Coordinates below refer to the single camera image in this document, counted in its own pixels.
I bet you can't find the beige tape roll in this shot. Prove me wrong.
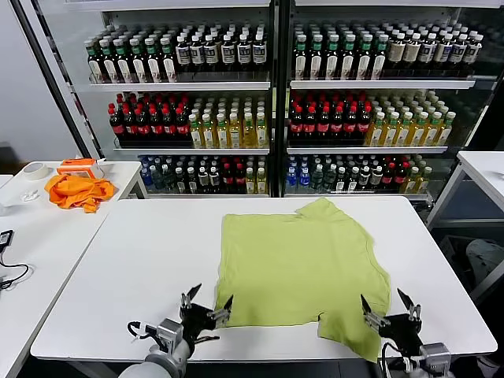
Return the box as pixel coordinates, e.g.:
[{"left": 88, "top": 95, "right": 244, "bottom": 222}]
[{"left": 21, "top": 161, "right": 49, "bottom": 181}]

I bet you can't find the orange and white box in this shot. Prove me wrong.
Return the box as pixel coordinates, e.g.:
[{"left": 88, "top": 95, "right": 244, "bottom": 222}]
[{"left": 56, "top": 157, "right": 106, "bottom": 180}]

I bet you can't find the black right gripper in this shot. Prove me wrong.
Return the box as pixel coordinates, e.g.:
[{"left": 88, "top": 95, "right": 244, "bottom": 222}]
[{"left": 361, "top": 287, "right": 423, "bottom": 355}]

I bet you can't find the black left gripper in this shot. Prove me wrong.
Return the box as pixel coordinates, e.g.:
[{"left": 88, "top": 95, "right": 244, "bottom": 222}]
[{"left": 180, "top": 283, "right": 235, "bottom": 348}]

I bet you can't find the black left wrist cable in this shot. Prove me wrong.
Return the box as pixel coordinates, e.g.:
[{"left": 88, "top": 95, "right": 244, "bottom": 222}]
[{"left": 126, "top": 321, "right": 159, "bottom": 344}]

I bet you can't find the black cabinet post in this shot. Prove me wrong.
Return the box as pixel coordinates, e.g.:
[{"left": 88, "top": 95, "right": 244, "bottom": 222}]
[{"left": 270, "top": 0, "right": 291, "bottom": 198}]

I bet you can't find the red cap cola bottle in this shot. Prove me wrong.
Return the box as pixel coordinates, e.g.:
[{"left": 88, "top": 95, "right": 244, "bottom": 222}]
[
  {"left": 289, "top": 105, "right": 305, "bottom": 139},
  {"left": 302, "top": 105, "right": 318, "bottom": 139},
  {"left": 316, "top": 105, "right": 332, "bottom": 139},
  {"left": 148, "top": 102, "right": 164, "bottom": 138},
  {"left": 221, "top": 163, "right": 235, "bottom": 194},
  {"left": 233, "top": 163, "right": 246, "bottom": 194},
  {"left": 394, "top": 162, "right": 409, "bottom": 190},
  {"left": 175, "top": 102, "right": 190, "bottom": 138},
  {"left": 135, "top": 102, "right": 151, "bottom": 138},
  {"left": 161, "top": 102, "right": 177, "bottom": 138},
  {"left": 108, "top": 102, "right": 125, "bottom": 139},
  {"left": 381, "top": 163, "right": 396, "bottom": 190},
  {"left": 356, "top": 104, "right": 372, "bottom": 139},
  {"left": 122, "top": 102, "right": 138, "bottom": 139},
  {"left": 343, "top": 105, "right": 358, "bottom": 139},
  {"left": 329, "top": 105, "right": 345, "bottom": 139}
]

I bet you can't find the black slanted frame bar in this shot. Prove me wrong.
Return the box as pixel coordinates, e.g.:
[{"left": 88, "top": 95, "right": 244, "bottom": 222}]
[{"left": 11, "top": 0, "right": 95, "bottom": 161}]

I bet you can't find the light green T-shirt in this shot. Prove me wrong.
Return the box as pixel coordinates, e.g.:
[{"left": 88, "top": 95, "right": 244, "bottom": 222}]
[{"left": 213, "top": 196, "right": 393, "bottom": 363}]

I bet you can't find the white cap beige label bottle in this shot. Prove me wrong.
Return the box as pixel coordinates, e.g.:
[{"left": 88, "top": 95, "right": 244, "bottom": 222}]
[
  {"left": 387, "top": 32, "right": 407, "bottom": 72},
  {"left": 403, "top": 32, "right": 423, "bottom": 72}
]

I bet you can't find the thin black table cable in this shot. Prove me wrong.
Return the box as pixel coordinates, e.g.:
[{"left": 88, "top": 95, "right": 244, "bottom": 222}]
[{"left": 0, "top": 246, "right": 32, "bottom": 292}]

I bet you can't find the white cap navy label bottle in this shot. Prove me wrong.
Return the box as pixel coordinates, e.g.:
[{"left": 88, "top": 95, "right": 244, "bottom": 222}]
[
  {"left": 251, "top": 32, "right": 268, "bottom": 74},
  {"left": 463, "top": 33, "right": 484, "bottom": 75},
  {"left": 450, "top": 33, "right": 469, "bottom": 74},
  {"left": 235, "top": 33, "right": 252, "bottom": 74},
  {"left": 203, "top": 34, "right": 221, "bottom": 74},
  {"left": 220, "top": 33, "right": 236, "bottom": 74},
  {"left": 434, "top": 32, "right": 454, "bottom": 72},
  {"left": 175, "top": 34, "right": 192, "bottom": 74},
  {"left": 190, "top": 34, "right": 206, "bottom": 74},
  {"left": 418, "top": 32, "right": 437, "bottom": 72}
]

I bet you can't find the green cap dark tea bottle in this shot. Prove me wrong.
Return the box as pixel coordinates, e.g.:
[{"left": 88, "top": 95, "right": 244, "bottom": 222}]
[
  {"left": 340, "top": 34, "right": 357, "bottom": 80},
  {"left": 129, "top": 37, "right": 149, "bottom": 83},
  {"left": 324, "top": 34, "right": 341, "bottom": 80},
  {"left": 99, "top": 38, "right": 119, "bottom": 83},
  {"left": 356, "top": 34, "right": 373, "bottom": 80},
  {"left": 293, "top": 34, "right": 309, "bottom": 80},
  {"left": 309, "top": 34, "right": 324, "bottom": 80},
  {"left": 371, "top": 34, "right": 388, "bottom": 80},
  {"left": 113, "top": 37, "right": 134, "bottom": 83},
  {"left": 144, "top": 36, "right": 164, "bottom": 83},
  {"left": 86, "top": 39, "right": 104, "bottom": 83},
  {"left": 159, "top": 36, "right": 178, "bottom": 83}
]

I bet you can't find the grey bag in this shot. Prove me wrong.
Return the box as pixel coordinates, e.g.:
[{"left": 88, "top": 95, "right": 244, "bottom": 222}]
[{"left": 465, "top": 238, "right": 504, "bottom": 284}]

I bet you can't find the white beverage display shelf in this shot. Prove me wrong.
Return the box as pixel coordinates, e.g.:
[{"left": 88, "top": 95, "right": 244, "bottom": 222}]
[
  {"left": 289, "top": 0, "right": 504, "bottom": 204},
  {"left": 37, "top": 0, "right": 276, "bottom": 200}
]

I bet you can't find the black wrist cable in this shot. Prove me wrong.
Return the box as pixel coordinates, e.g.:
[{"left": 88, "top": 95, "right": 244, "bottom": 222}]
[
  {"left": 376, "top": 340, "right": 424, "bottom": 378},
  {"left": 126, "top": 321, "right": 159, "bottom": 344}
]

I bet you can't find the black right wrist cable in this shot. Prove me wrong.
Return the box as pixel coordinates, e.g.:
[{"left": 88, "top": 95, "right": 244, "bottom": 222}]
[{"left": 376, "top": 340, "right": 424, "bottom": 378}]

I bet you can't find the crumpled orange cloth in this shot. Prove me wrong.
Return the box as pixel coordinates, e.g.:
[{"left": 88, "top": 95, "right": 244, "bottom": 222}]
[{"left": 44, "top": 172, "right": 117, "bottom": 214}]

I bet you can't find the white side table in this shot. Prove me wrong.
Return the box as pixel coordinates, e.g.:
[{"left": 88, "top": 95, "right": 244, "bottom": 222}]
[
  {"left": 0, "top": 159, "right": 143, "bottom": 216},
  {"left": 0, "top": 212, "right": 113, "bottom": 378},
  {"left": 424, "top": 150, "right": 504, "bottom": 304}
]

